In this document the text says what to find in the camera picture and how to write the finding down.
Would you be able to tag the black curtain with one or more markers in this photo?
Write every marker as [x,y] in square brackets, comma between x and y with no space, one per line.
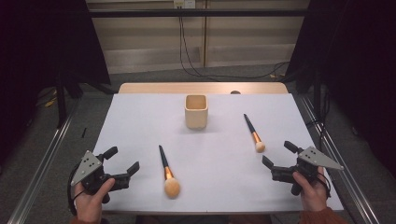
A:
[358,62]
[37,46]

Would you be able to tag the black metal stand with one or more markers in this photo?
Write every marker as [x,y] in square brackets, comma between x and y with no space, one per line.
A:
[317,93]
[61,105]

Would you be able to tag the small makeup brush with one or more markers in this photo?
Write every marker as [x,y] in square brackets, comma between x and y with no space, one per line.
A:
[260,146]

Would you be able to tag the person's right hand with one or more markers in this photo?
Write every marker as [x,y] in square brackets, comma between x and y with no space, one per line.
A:
[314,196]

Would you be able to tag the small black stick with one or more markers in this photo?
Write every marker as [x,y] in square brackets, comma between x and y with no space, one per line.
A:
[83,132]

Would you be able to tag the black horizontal bar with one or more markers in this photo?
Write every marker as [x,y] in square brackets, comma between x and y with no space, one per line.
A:
[140,13]

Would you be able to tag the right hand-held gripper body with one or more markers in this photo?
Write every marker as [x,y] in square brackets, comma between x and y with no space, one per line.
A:
[306,161]

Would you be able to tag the white table mat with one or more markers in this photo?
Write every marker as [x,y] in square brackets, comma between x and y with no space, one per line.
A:
[218,174]

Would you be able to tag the yellow floor tape piece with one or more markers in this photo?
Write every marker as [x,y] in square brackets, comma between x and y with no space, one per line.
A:
[49,103]
[277,75]

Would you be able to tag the beige square cup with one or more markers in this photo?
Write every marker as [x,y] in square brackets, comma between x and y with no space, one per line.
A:
[196,119]

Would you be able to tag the white wall socket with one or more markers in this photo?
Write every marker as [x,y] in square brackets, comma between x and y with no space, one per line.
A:
[184,3]

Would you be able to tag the person's left hand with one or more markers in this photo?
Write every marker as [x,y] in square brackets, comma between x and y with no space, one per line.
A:
[90,205]

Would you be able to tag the aluminium floor rail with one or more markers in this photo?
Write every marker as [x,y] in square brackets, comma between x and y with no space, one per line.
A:
[42,174]
[352,186]

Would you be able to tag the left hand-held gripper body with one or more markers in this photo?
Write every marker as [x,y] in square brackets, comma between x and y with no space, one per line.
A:
[93,174]

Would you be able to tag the large makeup brush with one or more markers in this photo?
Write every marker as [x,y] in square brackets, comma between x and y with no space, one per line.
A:
[172,186]

